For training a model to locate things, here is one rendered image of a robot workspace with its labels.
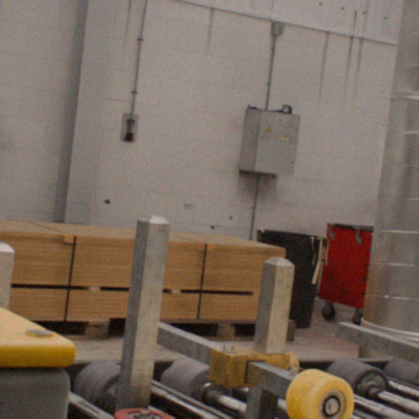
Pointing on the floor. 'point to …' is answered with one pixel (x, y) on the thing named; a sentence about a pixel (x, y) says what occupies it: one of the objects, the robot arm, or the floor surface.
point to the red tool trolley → (346, 268)
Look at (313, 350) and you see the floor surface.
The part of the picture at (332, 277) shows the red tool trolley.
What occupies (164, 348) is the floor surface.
